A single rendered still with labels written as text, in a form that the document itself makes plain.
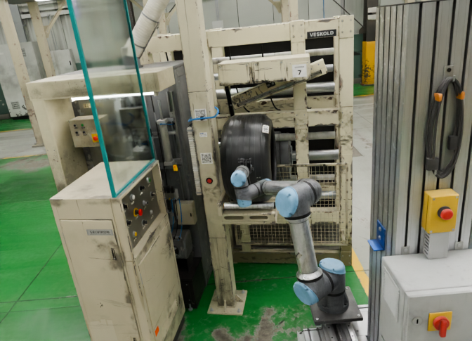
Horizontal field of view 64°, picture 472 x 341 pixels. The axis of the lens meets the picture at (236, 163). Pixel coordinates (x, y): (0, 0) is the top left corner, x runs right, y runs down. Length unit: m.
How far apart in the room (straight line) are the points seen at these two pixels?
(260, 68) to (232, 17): 9.00
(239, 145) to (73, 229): 1.02
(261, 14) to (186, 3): 9.25
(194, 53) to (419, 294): 1.73
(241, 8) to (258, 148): 9.47
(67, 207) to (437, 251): 1.69
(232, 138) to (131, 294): 1.05
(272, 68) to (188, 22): 0.61
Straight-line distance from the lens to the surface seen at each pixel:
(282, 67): 2.54
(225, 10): 11.53
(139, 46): 2.78
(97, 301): 2.43
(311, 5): 11.75
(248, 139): 2.25
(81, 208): 2.12
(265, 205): 2.47
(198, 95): 2.38
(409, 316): 1.32
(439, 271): 1.40
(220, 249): 2.78
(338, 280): 1.85
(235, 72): 2.58
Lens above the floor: 2.02
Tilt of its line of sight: 20 degrees down
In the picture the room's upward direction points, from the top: 6 degrees counter-clockwise
